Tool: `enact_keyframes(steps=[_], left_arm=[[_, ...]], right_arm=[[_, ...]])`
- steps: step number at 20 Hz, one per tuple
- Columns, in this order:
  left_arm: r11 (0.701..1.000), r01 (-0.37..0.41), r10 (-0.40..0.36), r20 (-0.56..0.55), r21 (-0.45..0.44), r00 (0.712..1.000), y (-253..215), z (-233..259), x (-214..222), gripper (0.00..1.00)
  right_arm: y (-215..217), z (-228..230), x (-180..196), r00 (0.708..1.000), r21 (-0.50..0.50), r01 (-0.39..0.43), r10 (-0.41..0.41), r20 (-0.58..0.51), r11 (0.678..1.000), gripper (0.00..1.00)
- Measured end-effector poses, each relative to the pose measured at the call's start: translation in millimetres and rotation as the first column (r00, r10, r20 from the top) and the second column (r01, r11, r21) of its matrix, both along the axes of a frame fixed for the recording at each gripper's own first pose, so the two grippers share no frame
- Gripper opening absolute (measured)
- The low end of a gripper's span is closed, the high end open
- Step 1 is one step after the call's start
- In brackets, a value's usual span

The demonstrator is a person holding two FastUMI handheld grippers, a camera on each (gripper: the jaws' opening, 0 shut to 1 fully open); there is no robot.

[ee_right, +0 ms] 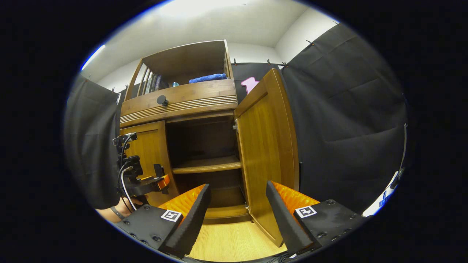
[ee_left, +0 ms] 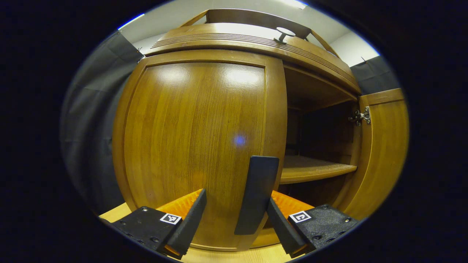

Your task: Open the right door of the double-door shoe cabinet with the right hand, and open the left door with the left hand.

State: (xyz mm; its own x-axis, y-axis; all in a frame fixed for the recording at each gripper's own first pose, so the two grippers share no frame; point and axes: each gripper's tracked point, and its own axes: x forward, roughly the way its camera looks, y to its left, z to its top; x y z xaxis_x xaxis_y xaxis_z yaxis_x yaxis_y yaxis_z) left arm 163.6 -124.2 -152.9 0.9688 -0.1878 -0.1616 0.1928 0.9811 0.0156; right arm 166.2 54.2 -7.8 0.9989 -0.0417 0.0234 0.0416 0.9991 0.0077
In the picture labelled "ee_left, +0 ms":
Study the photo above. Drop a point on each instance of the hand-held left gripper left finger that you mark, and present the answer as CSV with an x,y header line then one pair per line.
x,y
192,226

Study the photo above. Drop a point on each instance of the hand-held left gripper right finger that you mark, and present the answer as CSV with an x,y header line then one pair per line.
x,y
281,230

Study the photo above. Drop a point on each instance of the wooden double-door shoe cabinet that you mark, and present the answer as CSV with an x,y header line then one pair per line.
x,y
314,87

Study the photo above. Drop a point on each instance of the metal door hinge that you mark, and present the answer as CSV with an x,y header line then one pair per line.
x,y
360,117

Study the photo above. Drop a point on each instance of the wooden cabinet drawer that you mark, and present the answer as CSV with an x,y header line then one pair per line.
x,y
237,36

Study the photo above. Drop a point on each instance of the wooden inner shelf board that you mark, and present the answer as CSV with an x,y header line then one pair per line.
x,y
310,168

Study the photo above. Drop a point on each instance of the black round drawer knob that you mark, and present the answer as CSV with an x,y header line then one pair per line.
x,y
283,34

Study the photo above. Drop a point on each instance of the wide ceiling light panel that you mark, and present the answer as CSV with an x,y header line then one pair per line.
x,y
294,3

